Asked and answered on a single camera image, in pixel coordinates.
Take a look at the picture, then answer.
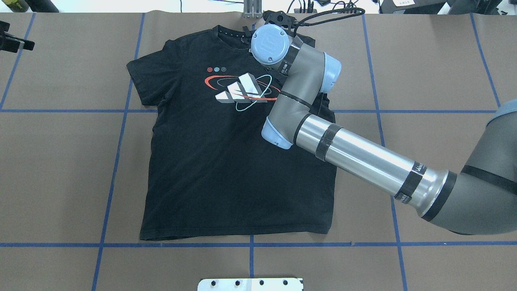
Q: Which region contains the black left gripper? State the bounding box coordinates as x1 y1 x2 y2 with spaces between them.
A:
0 21 35 53

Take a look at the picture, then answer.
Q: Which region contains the black printed t-shirt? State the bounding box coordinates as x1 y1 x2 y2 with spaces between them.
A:
127 25 336 241

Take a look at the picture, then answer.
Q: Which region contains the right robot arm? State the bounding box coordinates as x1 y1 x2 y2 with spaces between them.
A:
250 24 517 235

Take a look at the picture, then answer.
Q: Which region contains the yellow-green labelled bottle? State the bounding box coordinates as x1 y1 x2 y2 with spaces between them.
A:
1 0 29 13

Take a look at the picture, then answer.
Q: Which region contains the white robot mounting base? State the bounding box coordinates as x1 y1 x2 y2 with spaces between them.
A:
197 277 305 291

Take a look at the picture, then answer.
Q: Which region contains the aluminium frame post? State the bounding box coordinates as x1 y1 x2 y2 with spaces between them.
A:
242 0 263 19

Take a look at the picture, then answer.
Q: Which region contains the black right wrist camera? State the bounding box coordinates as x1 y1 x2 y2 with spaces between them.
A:
262 11 299 30

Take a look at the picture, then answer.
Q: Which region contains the black braided right cable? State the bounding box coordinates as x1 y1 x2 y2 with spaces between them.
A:
293 7 366 29

